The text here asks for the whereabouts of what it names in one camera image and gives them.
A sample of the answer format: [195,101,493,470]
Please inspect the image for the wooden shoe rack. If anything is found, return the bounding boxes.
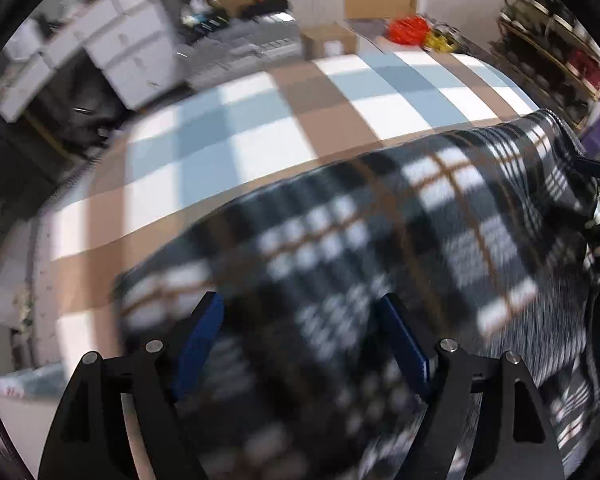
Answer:
[491,0,600,133]

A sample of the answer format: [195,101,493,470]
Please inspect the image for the red plastic bag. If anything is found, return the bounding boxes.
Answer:
[387,15,430,47]

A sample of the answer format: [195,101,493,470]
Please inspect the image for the white drawer desk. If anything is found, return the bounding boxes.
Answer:
[0,0,183,122]

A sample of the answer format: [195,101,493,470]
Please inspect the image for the checkered bed sheet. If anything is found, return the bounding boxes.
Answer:
[50,50,534,372]

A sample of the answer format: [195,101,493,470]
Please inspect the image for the cardboard box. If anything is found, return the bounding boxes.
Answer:
[300,23,358,60]

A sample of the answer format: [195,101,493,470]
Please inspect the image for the dark plaid fleece garment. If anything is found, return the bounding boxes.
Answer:
[114,110,600,479]

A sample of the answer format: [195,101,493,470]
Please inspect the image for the yellow shoes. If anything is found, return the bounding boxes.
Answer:
[422,28,462,53]

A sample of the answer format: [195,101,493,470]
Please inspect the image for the silver suitcase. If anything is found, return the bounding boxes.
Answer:
[178,12,303,91]

